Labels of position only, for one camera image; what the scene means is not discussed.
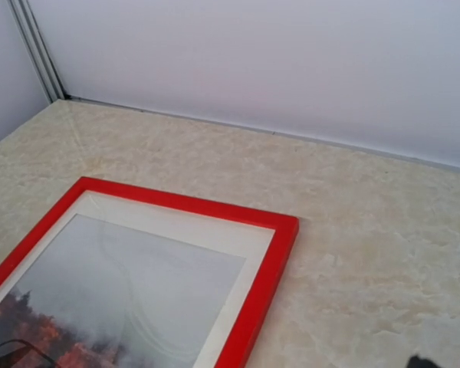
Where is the red wooden picture frame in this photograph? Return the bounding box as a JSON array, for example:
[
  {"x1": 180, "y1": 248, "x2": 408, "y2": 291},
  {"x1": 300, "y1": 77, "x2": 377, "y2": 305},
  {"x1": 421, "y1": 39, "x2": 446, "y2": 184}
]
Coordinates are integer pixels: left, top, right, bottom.
[{"x1": 0, "y1": 176, "x2": 301, "y2": 368}]

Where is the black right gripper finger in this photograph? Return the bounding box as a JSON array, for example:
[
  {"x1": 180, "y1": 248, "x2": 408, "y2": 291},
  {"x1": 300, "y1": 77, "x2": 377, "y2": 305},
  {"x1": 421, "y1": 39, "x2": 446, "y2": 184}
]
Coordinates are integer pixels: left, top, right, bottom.
[{"x1": 407, "y1": 355, "x2": 440, "y2": 368}]

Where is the aluminium corner post left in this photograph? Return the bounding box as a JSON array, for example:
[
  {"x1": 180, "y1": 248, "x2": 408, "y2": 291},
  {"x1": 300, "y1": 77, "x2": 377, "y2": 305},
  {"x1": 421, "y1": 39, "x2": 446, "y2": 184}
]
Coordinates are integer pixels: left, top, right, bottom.
[{"x1": 8, "y1": 0, "x2": 70, "y2": 103}]

